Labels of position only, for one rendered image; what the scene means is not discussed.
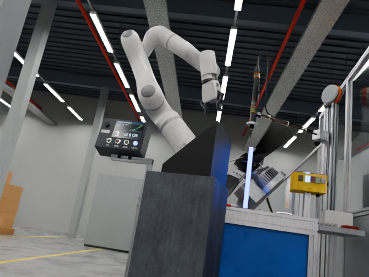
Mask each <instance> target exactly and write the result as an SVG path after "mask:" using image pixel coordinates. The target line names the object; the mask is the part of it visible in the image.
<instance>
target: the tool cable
mask: <svg viewBox="0 0 369 277"><path fill-rule="evenodd" d="M263 53H264V54H265V55H266V57H267V77H266V90H265V110H266V113H267V114H268V116H269V117H273V118H275V119H278V120H280V121H283V122H285V123H288V125H289V124H292V123H289V122H288V121H284V120H282V119H279V118H276V117H274V116H272V115H271V114H269V113H268V111H267V108H266V94H267V81H268V74H269V58H268V56H267V54H266V53H265V52H261V53H260V54H259V57H258V65H259V59H260V56H261V54H263ZM269 119H270V118H269ZM288 125H287V126H288ZM292 125H294V126H297V127H300V128H302V129H305V130H306V131H305V132H307V130H309V131H312V130H310V129H307V128H304V127H301V126H299V125H295V124H292ZM312 132H313V131H312Z"/></svg>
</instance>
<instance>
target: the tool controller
mask: <svg viewBox="0 0 369 277"><path fill-rule="evenodd" d="M114 129H117V130H122V134H121V137H120V138H119V137H112V134H113V131H114ZM151 133H152V132H151V130H150V127H149V123H148V122H142V121H132V120H121V119H111V118H104V121H103V123H102V127H101V129H100V132H99V134H98V137H97V140H96V143H95V145H94V146H95V148H96V150H97V151H98V153H99V155H100V156H107V157H111V154H115V155H118V158H121V156H128V159H129V160H131V158H132V157H138V158H145V156H146V151H147V148H148V144H149V140H150V136H151ZM108 138H110V139H111V142H109V143H108V142H107V139H108ZM117 139H119V140H120V143H115V141H116V140H117ZM126 140H128V141H129V144H128V145H125V144H124V142H125V141H126ZM135 141H137V142H138V145H136V146H134V145H133V143H134V142H135Z"/></svg>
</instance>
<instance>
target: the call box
mask: <svg viewBox="0 0 369 277"><path fill-rule="evenodd" d="M299 175H303V181H298V176H299ZM305 176H310V177H311V176H315V180H316V177H320V178H326V184H321V180H320V184H318V183H313V182H305ZM289 192H294V193H303V194H304V192H309V193H311V195H316V197H320V196H322V195H324V194H326V193H327V175H318V174H309V173H300V172H293V173H292V174H291V176H290V187H289Z"/></svg>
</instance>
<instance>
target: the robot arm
mask: <svg viewBox="0 0 369 277"><path fill-rule="evenodd" d="M121 44H122V46H123V49H124V51H125V53H126V56H127V59H128V61H129V63H130V66H131V68H132V71H133V74H134V76H135V79H136V84H137V94H138V98H139V101H140V103H141V105H142V106H143V108H144V110H145V111H146V113H147V114H148V116H149V117H150V119H151V120H152V122H153V123H154V124H155V125H156V126H157V127H158V129H159V130H160V132H161V133H162V134H163V136H164V137H165V138H166V140H167V142H168V143H169V144H170V146H171V147H172V149H173V150H174V151H175V153H177V152H178V151H179V150H180V149H182V148H183V147H184V146H185V145H187V144H188V143H189V142H191V141H192V140H193V139H194V138H196V137H195V135H194V134H193V133H192V132H191V130H190V129H189V127H188V126H187V125H186V123H185V122H184V121H183V120H182V119H181V117H180V116H179V115H178V114H177V112H176V111H174V110H173V109H172V108H171V107H170V106H169V104H168V103H167V101H166V99H165V97H164V95H163V92H162V90H161V88H160V86H159V85H158V83H157V81H156V79H155V76H154V74H153V71H152V68H151V66H150V63H149V60H148V57H149V56H150V54H151V53H152V51H153V49H154V48H155V47H156V45H158V44H161V45H163V46H164V47H166V48H167V49H169V50H170V51H172V52H173V53H174V54H176V55H178V56H179V57H181V58H182V59H184V60H185V61H186V62H187V63H189V64H190V65H191V66H193V67H194V68H196V69H197V70H199V71H200V72H201V79H202V83H203V84H202V100H201V101H200V105H201V106H202V107H203V108H204V114H205V116H210V111H209V104H212V103H215V102H217V103H216V110H217V111H219V112H221V111H222V107H221V103H222V100H223V97H224V95H225V94H224V93H223V92H221V87H220V84H219V81H218V76H219V75H220V68H219V66H218V65H217V64H216V57H215V52H214V51H212V50H205V51H202V52H199V51H198V50H197V49H196V48H195V47H194V46H192V45H191V44H190V43H189V42H187V41H186V40H184V39H183V38H181V37H179V36H178V35H177V34H175V33H173V32H172V31H170V30H169V29H167V28H166V27H164V26H155V27H152V28H150V29H149V30H148V31H147V32H146V34H145V36H144V39H143V42H141V40H140V38H139V36H138V34H137V33H136V32H135V31H134V30H126V31H124V32H123V33H122V35H121ZM206 104H207V105H206Z"/></svg>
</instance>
